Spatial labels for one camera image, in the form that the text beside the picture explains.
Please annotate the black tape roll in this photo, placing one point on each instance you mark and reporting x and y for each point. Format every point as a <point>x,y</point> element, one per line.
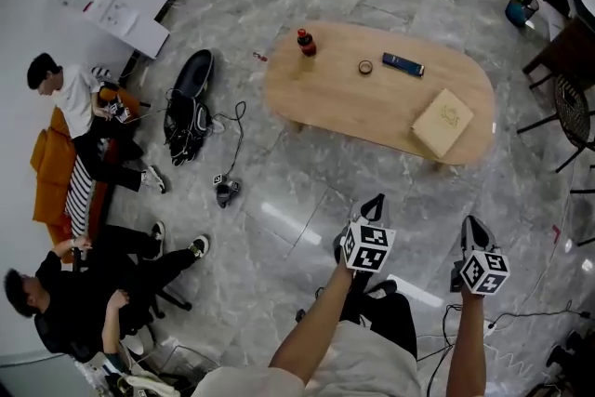
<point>366,71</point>

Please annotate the cola bottle with red cap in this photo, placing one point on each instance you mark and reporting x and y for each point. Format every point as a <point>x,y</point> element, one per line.
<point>307,44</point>

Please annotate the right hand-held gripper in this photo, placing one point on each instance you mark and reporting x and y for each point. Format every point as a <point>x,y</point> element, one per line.
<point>483,274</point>

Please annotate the dark blue remote control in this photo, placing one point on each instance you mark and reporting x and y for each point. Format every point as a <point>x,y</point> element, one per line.
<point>403,64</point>

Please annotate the black and white striped cloth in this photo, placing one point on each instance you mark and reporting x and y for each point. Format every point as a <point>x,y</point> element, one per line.
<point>79,195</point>

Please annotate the waste bin with blue bag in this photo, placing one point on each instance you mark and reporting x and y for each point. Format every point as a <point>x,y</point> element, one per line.
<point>518,14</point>

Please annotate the white display stand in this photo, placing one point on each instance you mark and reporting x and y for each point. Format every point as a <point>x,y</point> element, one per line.
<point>125,25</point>

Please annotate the person's left black shoe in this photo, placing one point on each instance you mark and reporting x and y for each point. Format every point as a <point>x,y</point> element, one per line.
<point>383,288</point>

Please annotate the spare hand-held gripper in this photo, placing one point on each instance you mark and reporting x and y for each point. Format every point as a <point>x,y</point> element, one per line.
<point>225,193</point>

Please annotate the white power strip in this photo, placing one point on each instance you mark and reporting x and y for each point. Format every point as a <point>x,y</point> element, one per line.
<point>489,327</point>

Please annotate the orange sofa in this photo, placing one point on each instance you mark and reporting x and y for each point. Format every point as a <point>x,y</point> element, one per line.
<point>51,172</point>

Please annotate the dark wooden desk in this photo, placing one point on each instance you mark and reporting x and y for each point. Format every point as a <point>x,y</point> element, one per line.
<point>567,51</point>

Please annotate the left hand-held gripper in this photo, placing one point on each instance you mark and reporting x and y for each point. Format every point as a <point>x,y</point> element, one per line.
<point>369,248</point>

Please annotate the white bag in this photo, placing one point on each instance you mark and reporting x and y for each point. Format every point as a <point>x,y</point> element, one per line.
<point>149,386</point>

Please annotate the person's left forearm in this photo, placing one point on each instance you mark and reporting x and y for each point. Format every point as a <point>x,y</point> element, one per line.
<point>316,330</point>

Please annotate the person's black shorts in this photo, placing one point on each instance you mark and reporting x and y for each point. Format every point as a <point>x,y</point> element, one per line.
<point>386,321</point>

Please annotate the person's right forearm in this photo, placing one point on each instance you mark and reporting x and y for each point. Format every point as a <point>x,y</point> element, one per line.
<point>465,348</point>

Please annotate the wooden coffee table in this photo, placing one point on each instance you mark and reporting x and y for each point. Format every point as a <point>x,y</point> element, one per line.
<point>353,102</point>

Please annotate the black office chair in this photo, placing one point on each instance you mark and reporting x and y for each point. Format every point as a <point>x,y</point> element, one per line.
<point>174,302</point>

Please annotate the thick beige book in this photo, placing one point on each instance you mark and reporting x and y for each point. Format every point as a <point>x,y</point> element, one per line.
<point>441,123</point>

